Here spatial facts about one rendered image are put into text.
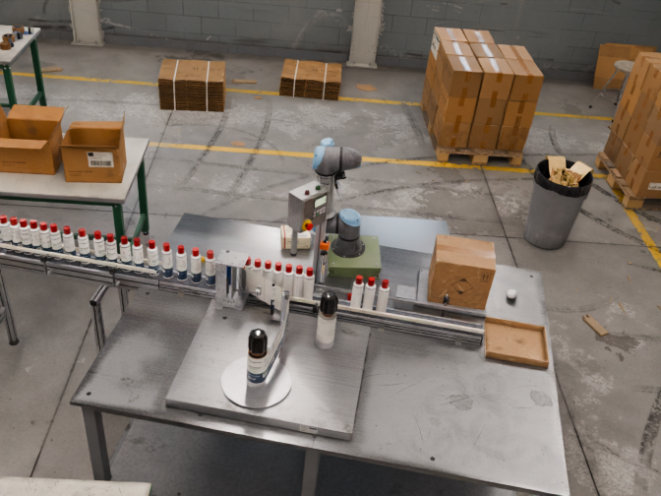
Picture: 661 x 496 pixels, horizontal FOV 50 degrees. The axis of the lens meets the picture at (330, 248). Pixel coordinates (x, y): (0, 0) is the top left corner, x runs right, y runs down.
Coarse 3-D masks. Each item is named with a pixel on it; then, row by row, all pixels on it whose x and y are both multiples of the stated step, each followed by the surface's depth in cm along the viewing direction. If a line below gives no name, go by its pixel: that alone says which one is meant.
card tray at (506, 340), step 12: (492, 324) 365; (504, 324) 365; (516, 324) 364; (528, 324) 362; (492, 336) 358; (504, 336) 359; (516, 336) 359; (528, 336) 360; (540, 336) 361; (492, 348) 350; (504, 348) 351; (516, 348) 352; (528, 348) 353; (540, 348) 353; (516, 360) 344; (528, 360) 343; (540, 360) 341
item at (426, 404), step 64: (256, 256) 394; (384, 256) 405; (128, 320) 345; (192, 320) 349; (512, 320) 370; (128, 384) 313; (384, 384) 326; (448, 384) 329; (512, 384) 333; (320, 448) 294; (384, 448) 297; (448, 448) 300; (512, 448) 303
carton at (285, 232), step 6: (282, 228) 405; (288, 228) 405; (282, 234) 400; (288, 234) 401; (300, 234) 402; (306, 234) 402; (282, 240) 399; (288, 240) 400; (300, 240) 400; (306, 240) 401; (282, 246) 402; (288, 246) 402; (300, 246) 403; (306, 246) 403
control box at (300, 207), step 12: (300, 192) 330; (312, 192) 331; (324, 192) 334; (288, 204) 334; (300, 204) 327; (312, 204) 331; (324, 204) 338; (288, 216) 337; (300, 216) 331; (312, 216) 336; (324, 216) 343; (300, 228) 335
